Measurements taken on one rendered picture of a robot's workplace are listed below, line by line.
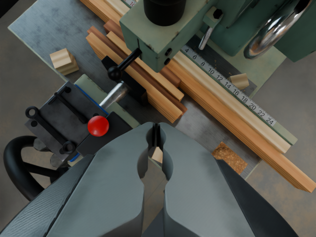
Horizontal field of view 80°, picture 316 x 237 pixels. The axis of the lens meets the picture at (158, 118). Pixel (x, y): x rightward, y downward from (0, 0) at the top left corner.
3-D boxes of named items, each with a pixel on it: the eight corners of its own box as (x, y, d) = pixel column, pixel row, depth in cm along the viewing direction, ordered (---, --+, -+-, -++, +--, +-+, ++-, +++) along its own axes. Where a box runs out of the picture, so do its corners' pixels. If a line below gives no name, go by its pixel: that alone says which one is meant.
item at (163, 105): (97, 57, 41) (85, 37, 34) (102, 51, 41) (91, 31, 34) (172, 123, 40) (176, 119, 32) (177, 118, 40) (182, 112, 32)
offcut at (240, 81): (239, 77, 52) (246, 73, 48) (242, 89, 51) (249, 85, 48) (224, 80, 52) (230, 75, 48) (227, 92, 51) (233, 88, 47)
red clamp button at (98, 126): (84, 127, 28) (82, 126, 27) (99, 112, 28) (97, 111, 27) (99, 140, 28) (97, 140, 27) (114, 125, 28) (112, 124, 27)
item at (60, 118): (36, 126, 33) (13, 123, 28) (82, 81, 34) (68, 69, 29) (90, 178, 32) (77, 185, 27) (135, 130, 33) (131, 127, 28)
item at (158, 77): (112, 50, 42) (106, 35, 36) (116, 45, 42) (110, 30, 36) (176, 106, 40) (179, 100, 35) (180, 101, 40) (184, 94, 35)
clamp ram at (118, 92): (92, 99, 40) (74, 86, 31) (117, 74, 40) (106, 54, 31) (123, 128, 39) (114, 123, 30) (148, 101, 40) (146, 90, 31)
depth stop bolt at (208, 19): (192, 45, 36) (205, 10, 26) (198, 38, 36) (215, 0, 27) (200, 52, 36) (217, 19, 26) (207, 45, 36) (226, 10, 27)
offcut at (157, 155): (165, 163, 39) (166, 165, 35) (151, 156, 39) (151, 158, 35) (173, 146, 39) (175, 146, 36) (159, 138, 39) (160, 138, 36)
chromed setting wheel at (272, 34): (228, 64, 36) (268, 22, 23) (269, 19, 37) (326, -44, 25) (241, 74, 35) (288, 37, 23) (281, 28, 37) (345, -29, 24)
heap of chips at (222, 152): (190, 178, 38) (192, 179, 36) (221, 141, 39) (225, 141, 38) (217, 202, 38) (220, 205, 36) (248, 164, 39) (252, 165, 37)
